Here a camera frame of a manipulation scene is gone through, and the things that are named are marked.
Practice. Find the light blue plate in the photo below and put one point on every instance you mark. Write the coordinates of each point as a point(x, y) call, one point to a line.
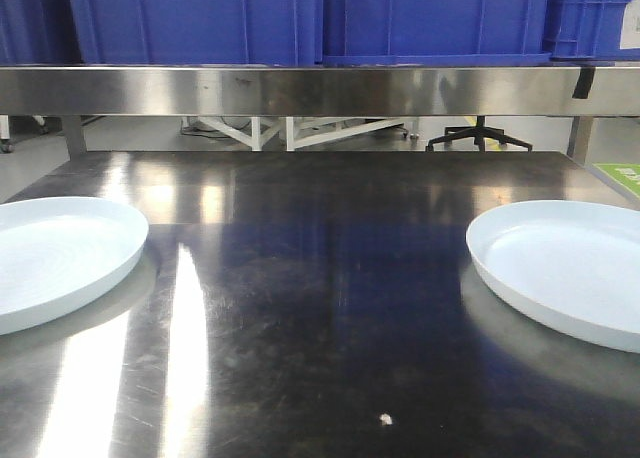
point(59, 254)
point(572, 266)

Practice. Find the black office chair base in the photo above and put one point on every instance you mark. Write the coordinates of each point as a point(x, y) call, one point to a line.
point(479, 132)

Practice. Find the blue crate centre right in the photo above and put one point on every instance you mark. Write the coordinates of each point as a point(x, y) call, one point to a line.
point(434, 32)

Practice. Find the blue crate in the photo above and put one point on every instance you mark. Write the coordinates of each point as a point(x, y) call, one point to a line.
point(434, 32)
point(585, 30)
point(38, 32)
point(199, 32)

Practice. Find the small white crumb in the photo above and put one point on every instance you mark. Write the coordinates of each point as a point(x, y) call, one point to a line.
point(386, 419)

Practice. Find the blue crate centre left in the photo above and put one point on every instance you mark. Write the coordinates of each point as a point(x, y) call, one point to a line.
point(199, 32)

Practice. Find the black tape strip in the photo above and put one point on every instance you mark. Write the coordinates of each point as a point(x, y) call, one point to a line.
point(584, 82)

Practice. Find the white cart leg with caster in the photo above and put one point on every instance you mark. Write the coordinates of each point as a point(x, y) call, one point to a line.
point(5, 139)

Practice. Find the blue crate far right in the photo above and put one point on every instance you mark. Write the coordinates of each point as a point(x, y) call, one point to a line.
point(585, 30)

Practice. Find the blue crate far left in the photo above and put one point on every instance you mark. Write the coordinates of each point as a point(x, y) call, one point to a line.
point(38, 32)

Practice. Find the white label on crate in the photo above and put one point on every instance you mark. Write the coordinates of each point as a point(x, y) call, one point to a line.
point(630, 28)

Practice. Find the white metal table frame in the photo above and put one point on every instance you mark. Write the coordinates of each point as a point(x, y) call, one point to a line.
point(296, 132)

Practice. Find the left steel shelf post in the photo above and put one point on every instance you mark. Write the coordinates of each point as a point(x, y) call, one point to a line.
point(72, 129)

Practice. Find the steel shelf post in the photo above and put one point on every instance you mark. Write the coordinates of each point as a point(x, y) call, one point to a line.
point(72, 129)
point(579, 138)

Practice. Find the right steel shelf post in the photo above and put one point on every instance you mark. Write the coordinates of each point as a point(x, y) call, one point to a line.
point(579, 138)

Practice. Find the stainless steel shelf rail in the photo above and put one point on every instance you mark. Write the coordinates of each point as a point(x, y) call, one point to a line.
point(319, 92)

